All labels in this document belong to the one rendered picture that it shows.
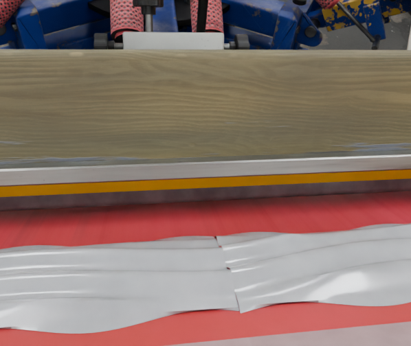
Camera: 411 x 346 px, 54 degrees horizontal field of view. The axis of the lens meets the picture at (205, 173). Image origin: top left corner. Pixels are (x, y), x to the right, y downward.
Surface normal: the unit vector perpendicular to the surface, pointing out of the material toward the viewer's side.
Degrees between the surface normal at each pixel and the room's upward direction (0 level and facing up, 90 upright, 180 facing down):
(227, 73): 56
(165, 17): 0
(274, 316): 32
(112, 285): 5
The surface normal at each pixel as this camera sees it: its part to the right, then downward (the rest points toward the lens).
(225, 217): 0.00, -0.95
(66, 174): 0.14, 0.28
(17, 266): 0.07, -0.72
